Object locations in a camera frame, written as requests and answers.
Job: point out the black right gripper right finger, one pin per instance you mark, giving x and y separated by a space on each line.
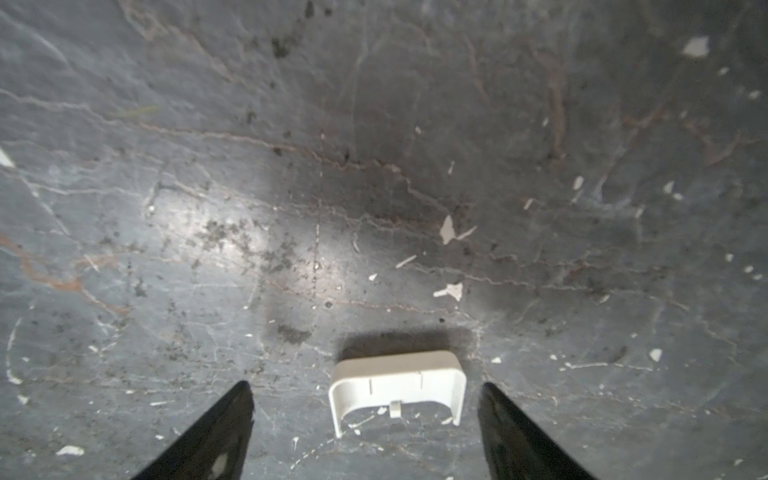
515 447

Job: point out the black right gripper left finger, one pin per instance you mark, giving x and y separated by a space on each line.
215 446

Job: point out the white remote battery cover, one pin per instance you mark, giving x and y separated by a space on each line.
394 380

